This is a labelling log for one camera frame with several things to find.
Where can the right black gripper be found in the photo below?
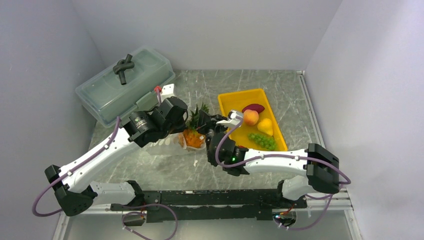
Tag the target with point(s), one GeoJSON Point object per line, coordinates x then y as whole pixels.
{"type": "Point", "coordinates": [207, 120]}

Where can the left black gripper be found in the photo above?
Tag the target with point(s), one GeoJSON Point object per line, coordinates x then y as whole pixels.
{"type": "Point", "coordinates": [180, 127]}

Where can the toy pineapple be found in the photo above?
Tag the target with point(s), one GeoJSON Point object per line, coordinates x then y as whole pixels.
{"type": "Point", "coordinates": [191, 136]}

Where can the clear zip top bag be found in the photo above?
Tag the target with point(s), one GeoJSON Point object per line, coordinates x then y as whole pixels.
{"type": "Point", "coordinates": [173, 145]}

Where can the yellow plastic tray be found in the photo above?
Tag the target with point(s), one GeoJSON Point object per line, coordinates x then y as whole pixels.
{"type": "Point", "coordinates": [239, 100]}

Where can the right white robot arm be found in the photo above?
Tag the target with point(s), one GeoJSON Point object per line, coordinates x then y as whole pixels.
{"type": "Point", "coordinates": [315, 169]}

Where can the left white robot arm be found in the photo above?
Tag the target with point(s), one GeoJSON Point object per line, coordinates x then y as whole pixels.
{"type": "Point", "coordinates": [74, 184]}

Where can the green toy grapes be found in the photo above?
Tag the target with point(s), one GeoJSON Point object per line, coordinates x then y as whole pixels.
{"type": "Point", "coordinates": [263, 140]}

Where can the toy peach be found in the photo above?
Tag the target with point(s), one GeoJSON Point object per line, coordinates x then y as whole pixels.
{"type": "Point", "coordinates": [250, 117]}

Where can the yellow toy pear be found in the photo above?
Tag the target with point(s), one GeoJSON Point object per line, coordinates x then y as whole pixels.
{"type": "Point", "coordinates": [266, 126]}

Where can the purple toy sweet potato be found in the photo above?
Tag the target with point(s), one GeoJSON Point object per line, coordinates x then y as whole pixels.
{"type": "Point", "coordinates": [254, 107]}

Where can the clear lidded storage box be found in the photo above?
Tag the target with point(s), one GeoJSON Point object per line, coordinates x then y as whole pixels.
{"type": "Point", "coordinates": [106, 99]}

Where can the black knotted foam tube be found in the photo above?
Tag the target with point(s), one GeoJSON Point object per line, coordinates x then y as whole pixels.
{"type": "Point", "coordinates": [121, 66]}

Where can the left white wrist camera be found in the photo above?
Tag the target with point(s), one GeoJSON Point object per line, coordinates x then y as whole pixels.
{"type": "Point", "coordinates": [165, 92]}

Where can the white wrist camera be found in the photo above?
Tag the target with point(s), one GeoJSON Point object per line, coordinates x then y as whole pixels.
{"type": "Point", "coordinates": [165, 92]}
{"type": "Point", "coordinates": [233, 120]}

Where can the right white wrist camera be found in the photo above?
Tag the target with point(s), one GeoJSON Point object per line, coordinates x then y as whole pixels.
{"type": "Point", "coordinates": [233, 120]}

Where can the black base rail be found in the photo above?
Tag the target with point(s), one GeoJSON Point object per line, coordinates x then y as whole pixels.
{"type": "Point", "coordinates": [259, 204]}

